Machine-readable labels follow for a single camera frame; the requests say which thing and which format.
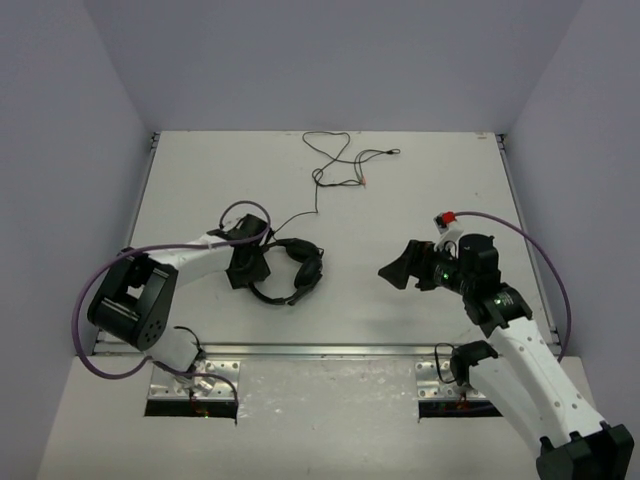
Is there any base black wire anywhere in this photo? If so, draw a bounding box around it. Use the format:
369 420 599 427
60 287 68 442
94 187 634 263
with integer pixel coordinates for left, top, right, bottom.
172 326 206 371
433 342 459 386

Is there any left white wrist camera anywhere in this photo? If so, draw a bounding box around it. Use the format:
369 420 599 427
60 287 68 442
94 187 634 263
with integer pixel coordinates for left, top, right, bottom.
206 227 250 246

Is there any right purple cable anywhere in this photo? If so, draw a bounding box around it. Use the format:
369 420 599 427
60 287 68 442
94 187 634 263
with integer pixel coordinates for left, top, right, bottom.
457 210 572 361

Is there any aluminium table front rail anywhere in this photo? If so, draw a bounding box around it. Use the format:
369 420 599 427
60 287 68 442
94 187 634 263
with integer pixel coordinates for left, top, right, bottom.
92 341 561 359

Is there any right base black wire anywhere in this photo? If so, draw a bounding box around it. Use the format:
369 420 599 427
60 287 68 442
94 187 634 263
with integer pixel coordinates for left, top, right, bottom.
433 342 459 386

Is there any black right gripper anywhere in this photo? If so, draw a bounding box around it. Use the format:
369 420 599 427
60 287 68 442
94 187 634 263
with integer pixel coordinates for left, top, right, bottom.
379 240 473 296

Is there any left base black wire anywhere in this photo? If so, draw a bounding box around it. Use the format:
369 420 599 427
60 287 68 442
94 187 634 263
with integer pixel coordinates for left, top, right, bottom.
172 326 206 371

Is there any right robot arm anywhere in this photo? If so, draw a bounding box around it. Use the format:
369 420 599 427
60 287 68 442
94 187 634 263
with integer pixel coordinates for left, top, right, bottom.
378 234 635 479

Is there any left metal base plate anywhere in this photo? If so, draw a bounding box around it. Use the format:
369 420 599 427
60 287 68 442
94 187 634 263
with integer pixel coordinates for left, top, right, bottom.
147 358 241 402

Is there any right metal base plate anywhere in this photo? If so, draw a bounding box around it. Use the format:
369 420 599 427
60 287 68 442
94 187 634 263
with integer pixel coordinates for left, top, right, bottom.
414 359 486 402

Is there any metal base plate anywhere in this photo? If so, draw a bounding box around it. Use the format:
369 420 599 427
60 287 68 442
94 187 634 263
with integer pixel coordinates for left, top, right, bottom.
414 359 486 402
147 358 241 402

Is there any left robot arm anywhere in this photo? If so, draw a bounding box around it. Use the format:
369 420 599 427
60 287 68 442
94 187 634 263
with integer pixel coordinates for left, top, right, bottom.
87 214 269 372

